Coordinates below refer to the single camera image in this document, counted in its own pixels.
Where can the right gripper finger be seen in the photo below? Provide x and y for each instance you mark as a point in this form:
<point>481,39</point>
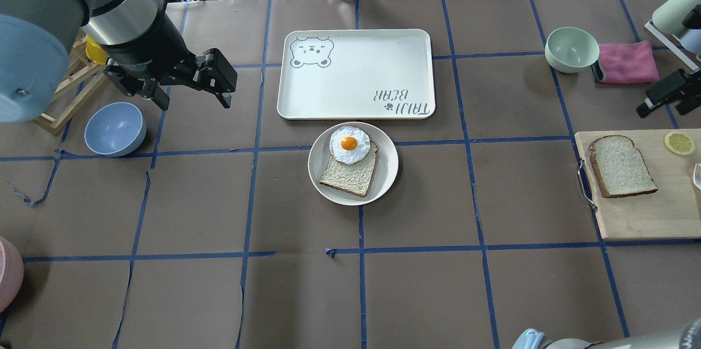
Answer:
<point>645,109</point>

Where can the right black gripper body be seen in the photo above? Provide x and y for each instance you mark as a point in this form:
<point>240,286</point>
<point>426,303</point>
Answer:
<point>669,87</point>

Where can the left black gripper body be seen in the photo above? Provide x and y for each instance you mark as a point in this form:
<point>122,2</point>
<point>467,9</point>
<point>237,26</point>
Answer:
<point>145,43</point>

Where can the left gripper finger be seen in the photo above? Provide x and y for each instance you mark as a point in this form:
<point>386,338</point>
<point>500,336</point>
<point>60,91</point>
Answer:
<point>160,98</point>
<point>224,99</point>

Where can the bread slice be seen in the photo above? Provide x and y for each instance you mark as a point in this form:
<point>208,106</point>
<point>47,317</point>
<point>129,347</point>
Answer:
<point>351,178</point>
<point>619,168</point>

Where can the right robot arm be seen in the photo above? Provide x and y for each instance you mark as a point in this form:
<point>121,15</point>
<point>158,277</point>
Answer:
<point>686,336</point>

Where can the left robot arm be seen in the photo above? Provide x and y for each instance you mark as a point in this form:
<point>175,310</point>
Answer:
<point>145,52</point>

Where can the bread slice on plate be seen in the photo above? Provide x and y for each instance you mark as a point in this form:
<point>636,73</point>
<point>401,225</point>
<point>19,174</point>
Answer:
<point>351,178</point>

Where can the cream round plate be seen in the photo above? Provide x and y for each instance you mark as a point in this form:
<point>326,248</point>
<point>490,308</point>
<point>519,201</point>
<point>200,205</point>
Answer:
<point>386,171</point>

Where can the yellow cup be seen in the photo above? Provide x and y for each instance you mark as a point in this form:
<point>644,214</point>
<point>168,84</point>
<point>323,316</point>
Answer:
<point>94,52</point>

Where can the lemon slice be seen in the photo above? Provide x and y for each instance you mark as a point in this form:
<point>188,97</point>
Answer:
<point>679,143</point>

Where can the pink cloth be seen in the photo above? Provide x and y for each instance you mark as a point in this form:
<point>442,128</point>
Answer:
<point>625,64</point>

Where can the wooden cup rack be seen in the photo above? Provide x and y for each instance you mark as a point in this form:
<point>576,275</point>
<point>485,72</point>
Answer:
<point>82,81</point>

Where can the blue bowl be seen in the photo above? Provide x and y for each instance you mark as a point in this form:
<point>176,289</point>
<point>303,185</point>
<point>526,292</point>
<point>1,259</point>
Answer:
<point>115,130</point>

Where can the wooden cutting board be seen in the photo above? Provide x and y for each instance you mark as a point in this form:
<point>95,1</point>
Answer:
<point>670,213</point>

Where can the white spoon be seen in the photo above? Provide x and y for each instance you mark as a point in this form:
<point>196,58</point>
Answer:
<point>696,177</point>

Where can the light green bowl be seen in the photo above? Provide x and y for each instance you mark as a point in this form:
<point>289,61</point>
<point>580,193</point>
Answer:
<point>571,50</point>

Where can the cream bear tray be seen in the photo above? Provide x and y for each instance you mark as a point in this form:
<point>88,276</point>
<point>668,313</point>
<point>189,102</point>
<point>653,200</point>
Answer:
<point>357,74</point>

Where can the fake fried egg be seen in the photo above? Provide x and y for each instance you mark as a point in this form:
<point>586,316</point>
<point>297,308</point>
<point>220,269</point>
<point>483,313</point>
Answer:
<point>349,145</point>

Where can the pink bowl with ice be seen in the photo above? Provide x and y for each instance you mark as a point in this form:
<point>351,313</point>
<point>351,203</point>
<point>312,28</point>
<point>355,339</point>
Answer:
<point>12,273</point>

